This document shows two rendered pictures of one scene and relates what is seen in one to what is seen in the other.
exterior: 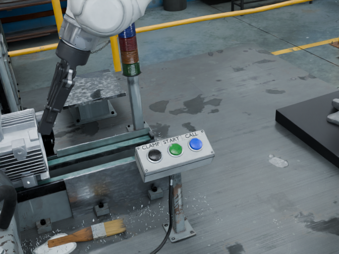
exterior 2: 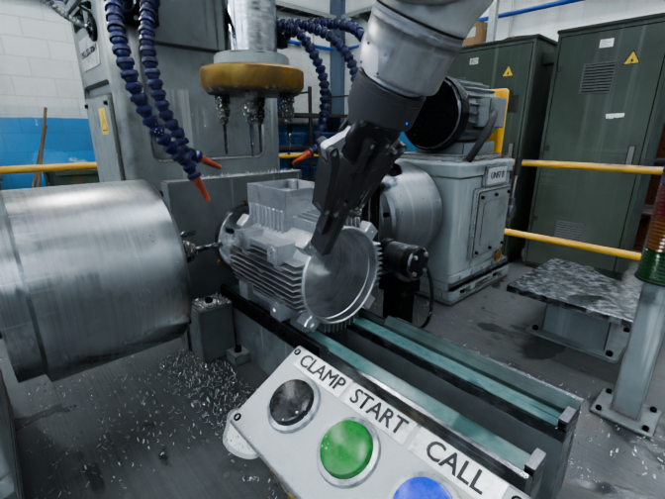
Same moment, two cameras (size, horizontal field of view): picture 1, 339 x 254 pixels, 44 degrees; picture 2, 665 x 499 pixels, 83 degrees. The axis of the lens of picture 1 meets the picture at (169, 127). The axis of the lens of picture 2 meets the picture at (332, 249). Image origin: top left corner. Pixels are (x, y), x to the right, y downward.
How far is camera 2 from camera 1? 81 cm
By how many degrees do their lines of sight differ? 61
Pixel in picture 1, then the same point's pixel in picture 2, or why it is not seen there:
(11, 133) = (297, 231)
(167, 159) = (298, 448)
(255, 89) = not seen: outside the picture
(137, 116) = (628, 380)
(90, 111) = (564, 325)
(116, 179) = not seen: hidden behind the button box
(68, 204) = not seen: hidden behind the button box
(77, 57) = (363, 97)
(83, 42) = (376, 56)
